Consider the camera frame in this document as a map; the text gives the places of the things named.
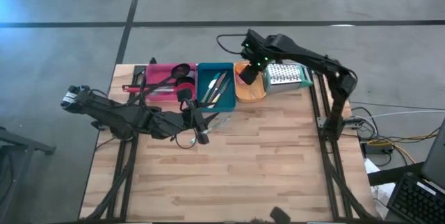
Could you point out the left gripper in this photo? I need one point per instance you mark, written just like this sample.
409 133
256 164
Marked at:
174 123

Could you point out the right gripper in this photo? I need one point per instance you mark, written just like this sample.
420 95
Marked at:
259 50

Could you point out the cream white knife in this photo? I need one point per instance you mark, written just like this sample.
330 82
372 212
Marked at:
210 88

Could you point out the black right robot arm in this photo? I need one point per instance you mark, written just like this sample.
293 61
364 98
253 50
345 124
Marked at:
313 58

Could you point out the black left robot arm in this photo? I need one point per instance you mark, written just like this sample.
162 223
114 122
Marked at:
111 111

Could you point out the steel box grater teal trim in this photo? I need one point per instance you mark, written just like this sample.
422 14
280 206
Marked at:
288 79

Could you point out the orange plastic bin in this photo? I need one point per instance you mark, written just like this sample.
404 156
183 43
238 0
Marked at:
250 95

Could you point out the teal plastic bin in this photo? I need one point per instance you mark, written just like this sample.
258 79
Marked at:
204 72

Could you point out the pink plastic bin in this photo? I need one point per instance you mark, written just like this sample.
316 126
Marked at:
156 72

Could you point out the small black object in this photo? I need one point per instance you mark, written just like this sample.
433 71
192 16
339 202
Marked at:
280 215

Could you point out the black power adapter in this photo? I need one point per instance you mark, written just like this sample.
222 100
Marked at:
373 149

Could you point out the black metal stand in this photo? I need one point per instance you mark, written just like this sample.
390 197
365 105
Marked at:
31 145

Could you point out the black desk bar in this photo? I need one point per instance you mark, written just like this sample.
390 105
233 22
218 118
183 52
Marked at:
393 177

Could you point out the white paper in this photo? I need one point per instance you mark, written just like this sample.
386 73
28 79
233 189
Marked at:
382 192

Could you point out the dark grey monitor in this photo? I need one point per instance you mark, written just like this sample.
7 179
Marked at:
436 161

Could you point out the black keyboard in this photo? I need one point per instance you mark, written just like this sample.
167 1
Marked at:
413 199

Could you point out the black metal table frame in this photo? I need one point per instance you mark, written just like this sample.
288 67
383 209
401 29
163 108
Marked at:
315 69

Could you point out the black frame post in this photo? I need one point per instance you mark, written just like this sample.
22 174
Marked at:
153 61

